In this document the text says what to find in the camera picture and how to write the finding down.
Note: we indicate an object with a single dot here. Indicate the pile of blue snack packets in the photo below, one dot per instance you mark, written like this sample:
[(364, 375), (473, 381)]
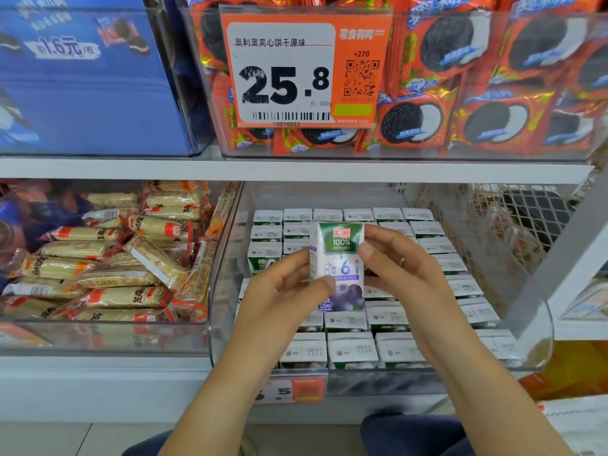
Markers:
[(24, 228)]

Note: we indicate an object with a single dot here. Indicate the person's right forearm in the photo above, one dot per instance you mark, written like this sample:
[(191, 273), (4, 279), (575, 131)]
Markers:
[(503, 413)]

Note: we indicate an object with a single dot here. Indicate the stack of red cookie packets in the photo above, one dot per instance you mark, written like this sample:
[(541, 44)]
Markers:
[(503, 80)]

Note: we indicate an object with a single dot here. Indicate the person's left forearm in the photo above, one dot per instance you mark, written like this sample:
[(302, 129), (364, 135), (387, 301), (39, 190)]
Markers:
[(218, 418)]

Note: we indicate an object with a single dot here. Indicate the faded orange price tag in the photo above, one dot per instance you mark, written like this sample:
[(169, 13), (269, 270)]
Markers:
[(21, 335)]

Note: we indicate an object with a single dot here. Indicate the yellow orange snack packet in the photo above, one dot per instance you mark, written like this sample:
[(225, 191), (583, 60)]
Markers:
[(568, 370)]

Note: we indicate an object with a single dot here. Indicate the pile of yellow wafer bars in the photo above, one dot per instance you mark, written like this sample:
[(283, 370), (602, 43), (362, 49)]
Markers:
[(114, 266)]

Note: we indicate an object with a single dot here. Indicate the person's left hand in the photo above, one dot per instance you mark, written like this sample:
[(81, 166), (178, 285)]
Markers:
[(275, 318)]

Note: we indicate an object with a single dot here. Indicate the rows of white juice cartons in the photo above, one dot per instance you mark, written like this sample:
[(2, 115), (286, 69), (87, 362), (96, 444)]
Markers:
[(475, 299)]

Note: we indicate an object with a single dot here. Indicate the small orange price tag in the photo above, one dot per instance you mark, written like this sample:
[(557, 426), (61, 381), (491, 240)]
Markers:
[(293, 389)]

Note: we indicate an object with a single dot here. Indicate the blueberry juice carton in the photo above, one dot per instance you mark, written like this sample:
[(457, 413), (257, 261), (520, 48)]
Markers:
[(337, 266)]

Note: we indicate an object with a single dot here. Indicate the large white orange price tag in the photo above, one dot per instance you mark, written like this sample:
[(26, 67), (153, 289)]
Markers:
[(280, 76)]

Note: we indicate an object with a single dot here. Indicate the blue cardboard display box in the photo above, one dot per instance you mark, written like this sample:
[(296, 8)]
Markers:
[(95, 95)]

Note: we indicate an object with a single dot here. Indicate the person's right hand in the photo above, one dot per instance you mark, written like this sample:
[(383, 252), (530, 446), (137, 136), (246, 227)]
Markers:
[(423, 289)]

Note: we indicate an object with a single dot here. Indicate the clear plastic display bin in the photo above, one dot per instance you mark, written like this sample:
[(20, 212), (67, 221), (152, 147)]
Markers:
[(527, 342), (104, 335)]

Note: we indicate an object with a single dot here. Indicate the person's blue jeans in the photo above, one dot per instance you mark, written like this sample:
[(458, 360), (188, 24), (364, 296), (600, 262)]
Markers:
[(408, 434)]

